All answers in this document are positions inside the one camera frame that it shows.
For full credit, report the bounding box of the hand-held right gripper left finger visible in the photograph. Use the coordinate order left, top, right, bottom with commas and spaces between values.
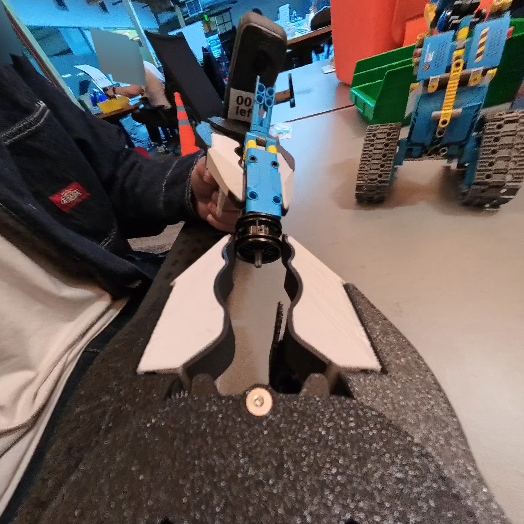
136, 234, 237, 382

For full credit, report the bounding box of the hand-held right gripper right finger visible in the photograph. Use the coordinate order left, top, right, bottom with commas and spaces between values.
282, 234, 382, 380

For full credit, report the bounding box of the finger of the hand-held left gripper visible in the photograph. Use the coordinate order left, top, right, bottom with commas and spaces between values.
206, 133, 247, 205
280, 157, 296, 216

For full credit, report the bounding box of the blue toy brick arm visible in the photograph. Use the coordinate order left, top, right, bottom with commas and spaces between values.
235, 76, 287, 269

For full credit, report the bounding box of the person's left forearm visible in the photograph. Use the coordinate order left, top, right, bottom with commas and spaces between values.
111, 149, 205, 240

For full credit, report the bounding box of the grey desk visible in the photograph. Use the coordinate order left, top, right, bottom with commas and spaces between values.
221, 59, 524, 524

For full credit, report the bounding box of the person's left hand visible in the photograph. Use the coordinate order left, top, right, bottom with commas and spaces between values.
190, 157, 242, 233

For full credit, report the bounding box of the orange traffic cone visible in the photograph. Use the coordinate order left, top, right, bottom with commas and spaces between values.
174, 92, 200, 157

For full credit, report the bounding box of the orange fabric bag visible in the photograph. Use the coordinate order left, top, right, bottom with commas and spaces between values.
329, 0, 430, 85

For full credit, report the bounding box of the yellow box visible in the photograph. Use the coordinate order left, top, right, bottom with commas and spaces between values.
97, 96, 131, 114

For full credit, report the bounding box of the green plastic bin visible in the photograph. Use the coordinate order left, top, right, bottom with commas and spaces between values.
350, 31, 524, 124

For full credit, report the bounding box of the person's white shirt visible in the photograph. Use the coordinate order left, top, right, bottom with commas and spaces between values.
0, 235, 128, 504

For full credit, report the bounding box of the blue tracked toy robot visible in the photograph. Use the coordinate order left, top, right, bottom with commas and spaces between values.
354, 0, 524, 210

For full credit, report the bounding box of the person's dark denim jacket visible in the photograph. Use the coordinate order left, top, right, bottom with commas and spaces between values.
0, 53, 205, 299

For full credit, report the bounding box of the black desk bracket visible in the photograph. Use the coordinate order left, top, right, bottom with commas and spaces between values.
275, 73, 296, 108

